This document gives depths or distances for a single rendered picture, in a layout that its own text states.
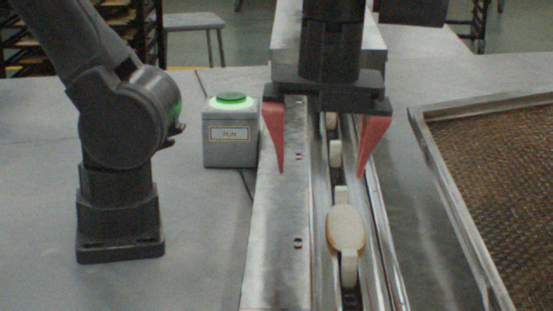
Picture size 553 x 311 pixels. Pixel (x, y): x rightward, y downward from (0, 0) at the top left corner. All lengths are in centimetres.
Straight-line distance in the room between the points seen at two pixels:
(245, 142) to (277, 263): 33
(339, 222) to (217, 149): 27
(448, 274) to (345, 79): 21
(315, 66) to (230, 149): 30
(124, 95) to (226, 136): 28
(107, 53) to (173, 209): 22
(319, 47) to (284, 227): 17
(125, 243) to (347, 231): 22
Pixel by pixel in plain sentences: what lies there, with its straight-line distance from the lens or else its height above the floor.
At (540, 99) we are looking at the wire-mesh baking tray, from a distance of 97.
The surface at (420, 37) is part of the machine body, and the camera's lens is 179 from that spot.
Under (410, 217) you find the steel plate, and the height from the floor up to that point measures 82.
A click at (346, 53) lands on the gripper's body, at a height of 102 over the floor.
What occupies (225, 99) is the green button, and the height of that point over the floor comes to 91.
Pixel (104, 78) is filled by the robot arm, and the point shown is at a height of 100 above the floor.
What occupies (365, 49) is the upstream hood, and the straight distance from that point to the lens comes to 118.
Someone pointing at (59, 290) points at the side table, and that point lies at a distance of 73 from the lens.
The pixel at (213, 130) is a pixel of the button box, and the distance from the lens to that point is 96.
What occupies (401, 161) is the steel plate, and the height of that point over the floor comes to 82.
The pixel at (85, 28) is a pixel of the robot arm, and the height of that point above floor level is 104.
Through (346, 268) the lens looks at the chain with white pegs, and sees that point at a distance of 67.
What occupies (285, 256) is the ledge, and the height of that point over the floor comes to 86.
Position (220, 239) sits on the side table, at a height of 82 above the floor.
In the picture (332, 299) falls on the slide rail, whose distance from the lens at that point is 64.
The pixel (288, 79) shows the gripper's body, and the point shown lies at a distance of 70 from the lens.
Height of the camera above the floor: 118
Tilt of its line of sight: 21 degrees down
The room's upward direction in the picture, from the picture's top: straight up
